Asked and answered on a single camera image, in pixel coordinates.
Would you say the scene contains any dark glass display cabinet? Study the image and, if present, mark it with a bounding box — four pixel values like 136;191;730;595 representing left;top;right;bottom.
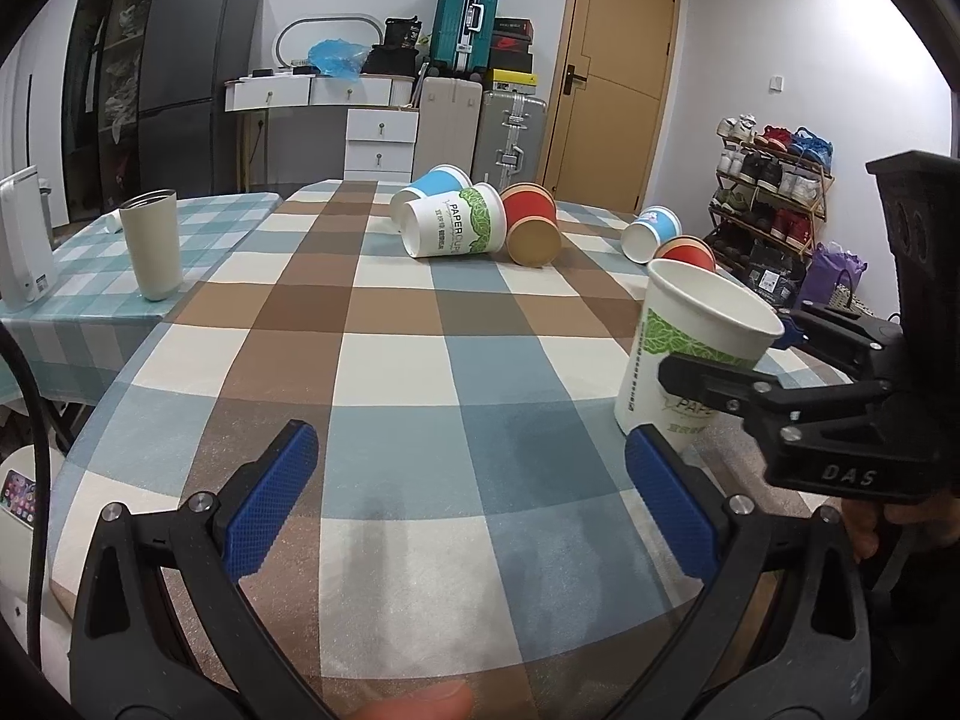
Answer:
63;0;163;224

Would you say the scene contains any yellow black shoe box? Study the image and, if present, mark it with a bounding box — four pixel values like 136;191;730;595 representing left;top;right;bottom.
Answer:
485;68;542;95

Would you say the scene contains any person's left hand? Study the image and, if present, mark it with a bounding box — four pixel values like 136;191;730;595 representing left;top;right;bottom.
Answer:
351;682;476;720

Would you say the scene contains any brown kraft paper cup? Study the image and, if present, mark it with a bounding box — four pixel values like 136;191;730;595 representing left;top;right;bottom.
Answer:
505;215;563;268

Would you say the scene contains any black bag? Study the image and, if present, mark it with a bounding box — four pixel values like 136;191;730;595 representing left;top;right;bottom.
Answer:
361;16;422;77

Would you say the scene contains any smartphone with lit screen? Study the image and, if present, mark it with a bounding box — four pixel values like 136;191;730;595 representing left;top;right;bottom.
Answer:
1;470;41;527

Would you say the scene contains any dark grey refrigerator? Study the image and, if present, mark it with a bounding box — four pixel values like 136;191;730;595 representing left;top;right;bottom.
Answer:
141;0;265;197

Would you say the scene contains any blue plastic bag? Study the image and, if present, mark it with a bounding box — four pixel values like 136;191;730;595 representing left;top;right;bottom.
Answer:
307;38;371;83

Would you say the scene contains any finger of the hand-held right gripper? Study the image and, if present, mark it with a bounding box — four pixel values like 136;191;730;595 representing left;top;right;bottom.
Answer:
775;303;902;377
658;354;895;422

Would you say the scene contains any white drawer dresser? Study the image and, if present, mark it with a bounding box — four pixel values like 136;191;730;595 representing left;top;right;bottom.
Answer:
223;72;422;182

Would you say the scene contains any oval vanity mirror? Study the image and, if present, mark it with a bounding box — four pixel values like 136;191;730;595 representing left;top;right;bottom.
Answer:
271;14;380;70

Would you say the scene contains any white tabletop appliance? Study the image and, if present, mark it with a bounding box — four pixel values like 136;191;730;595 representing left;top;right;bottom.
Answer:
0;168;58;313

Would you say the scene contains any brown blue checkered tablecloth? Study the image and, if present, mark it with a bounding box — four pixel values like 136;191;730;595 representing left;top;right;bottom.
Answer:
56;178;852;720

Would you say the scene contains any teal hard suitcase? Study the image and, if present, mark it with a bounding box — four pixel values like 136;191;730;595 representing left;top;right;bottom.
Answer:
430;0;503;77

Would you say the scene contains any purple shopping bag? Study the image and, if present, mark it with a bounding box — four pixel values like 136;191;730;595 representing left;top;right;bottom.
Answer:
796;241;869;310

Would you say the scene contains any silver hard suitcase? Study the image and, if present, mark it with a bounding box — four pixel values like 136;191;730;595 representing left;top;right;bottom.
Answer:
473;89;549;186

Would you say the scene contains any beige hard suitcase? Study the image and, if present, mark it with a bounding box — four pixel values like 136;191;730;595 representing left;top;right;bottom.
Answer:
415;76;484;178

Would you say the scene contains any white paper cup blue print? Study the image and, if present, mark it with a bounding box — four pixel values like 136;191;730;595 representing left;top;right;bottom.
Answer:
620;205;683;264

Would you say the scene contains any shoe rack with shoes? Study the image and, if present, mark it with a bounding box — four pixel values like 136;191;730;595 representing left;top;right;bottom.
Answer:
707;115;836;280

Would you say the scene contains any beige metal tumbler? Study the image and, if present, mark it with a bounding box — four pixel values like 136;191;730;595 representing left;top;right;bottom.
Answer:
119;190;184;303

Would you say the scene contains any white green-leaf paper cup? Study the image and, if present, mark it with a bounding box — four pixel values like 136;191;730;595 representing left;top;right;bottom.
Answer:
614;258;785;458
401;183;509;260

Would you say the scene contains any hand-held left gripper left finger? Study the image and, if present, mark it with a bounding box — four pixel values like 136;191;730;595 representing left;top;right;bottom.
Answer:
69;420;338;720

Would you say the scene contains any person's right hand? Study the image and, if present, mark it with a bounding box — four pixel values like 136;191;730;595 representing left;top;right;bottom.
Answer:
845;493;960;563

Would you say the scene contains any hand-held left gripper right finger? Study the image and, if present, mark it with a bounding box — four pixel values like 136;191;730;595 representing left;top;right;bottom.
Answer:
622;424;871;720

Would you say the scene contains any black cable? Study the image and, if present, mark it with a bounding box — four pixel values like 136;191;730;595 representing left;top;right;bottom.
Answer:
0;328;59;695

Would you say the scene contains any teal checkered tablecloth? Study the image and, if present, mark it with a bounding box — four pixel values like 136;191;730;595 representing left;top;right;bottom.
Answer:
0;191;286;407

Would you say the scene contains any red paper cup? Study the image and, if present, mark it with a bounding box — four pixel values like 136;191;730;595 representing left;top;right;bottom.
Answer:
652;235;718;272
500;183;558;232

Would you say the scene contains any wooden door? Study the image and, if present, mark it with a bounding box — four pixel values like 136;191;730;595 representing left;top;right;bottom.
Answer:
539;0;681;215

